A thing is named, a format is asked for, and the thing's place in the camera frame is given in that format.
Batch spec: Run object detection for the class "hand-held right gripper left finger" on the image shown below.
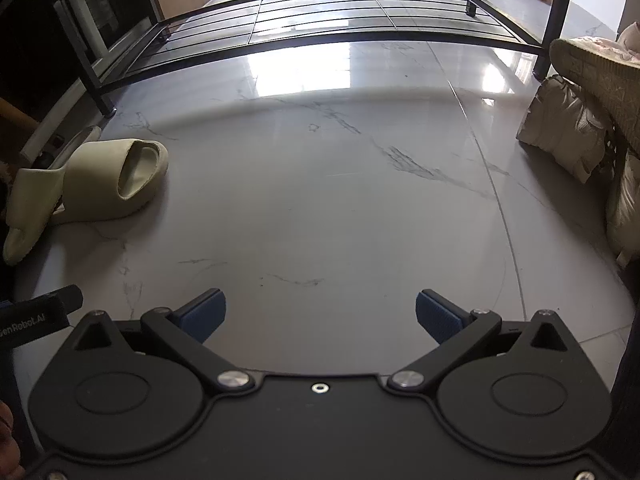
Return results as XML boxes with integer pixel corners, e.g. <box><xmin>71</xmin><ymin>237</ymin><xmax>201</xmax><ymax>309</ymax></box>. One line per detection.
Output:
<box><xmin>75</xmin><ymin>287</ymin><xmax>254</xmax><ymax>395</ymax></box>

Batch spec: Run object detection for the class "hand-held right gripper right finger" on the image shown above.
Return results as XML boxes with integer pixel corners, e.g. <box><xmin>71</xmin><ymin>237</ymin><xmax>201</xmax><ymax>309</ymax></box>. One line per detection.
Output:
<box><xmin>389</xmin><ymin>288</ymin><xmax>571</xmax><ymax>395</ymax></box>

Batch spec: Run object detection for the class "cream foam slipper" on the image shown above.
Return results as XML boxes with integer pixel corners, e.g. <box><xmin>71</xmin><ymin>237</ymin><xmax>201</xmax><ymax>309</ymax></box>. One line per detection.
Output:
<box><xmin>2</xmin><ymin>165</ymin><xmax>68</xmax><ymax>266</ymax></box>
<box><xmin>49</xmin><ymin>138</ymin><xmax>169</xmax><ymax>225</ymax></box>

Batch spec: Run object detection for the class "person's left hand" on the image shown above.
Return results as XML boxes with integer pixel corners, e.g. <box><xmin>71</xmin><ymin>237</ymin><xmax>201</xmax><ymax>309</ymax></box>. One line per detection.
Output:
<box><xmin>0</xmin><ymin>401</ymin><xmax>26</xmax><ymax>480</ymax></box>

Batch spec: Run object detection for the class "white power strip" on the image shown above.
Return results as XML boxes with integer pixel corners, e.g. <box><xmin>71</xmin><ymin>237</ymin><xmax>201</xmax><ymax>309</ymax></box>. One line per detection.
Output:
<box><xmin>36</xmin><ymin>125</ymin><xmax>102</xmax><ymax>170</ymax></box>

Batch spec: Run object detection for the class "cream padded sneaker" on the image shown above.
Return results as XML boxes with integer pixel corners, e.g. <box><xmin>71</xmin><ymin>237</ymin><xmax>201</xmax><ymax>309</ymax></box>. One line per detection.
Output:
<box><xmin>605</xmin><ymin>152</ymin><xmax>640</xmax><ymax>267</ymax></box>
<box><xmin>517</xmin><ymin>74</ymin><xmax>617</xmax><ymax>184</ymax></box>

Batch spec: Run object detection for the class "beige knit sneaker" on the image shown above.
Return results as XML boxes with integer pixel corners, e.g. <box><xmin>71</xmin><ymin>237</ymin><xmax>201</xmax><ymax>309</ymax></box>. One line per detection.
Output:
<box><xmin>549</xmin><ymin>22</ymin><xmax>640</xmax><ymax>154</ymax></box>

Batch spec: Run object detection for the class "black cabinet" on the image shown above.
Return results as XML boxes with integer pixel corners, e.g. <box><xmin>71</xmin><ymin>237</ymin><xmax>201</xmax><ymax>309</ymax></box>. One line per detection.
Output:
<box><xmin>0</xmin><ymin>0</ymin><xmax>157</xmax><ymax>161</ymax></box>

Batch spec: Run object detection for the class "black metal shoe rack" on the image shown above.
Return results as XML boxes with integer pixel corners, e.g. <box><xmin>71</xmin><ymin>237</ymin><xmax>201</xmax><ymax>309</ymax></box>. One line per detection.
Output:
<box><xmin>50</xmin><ymin>0</ymin><xmax>578</xmax><ymax>117</ymax></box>

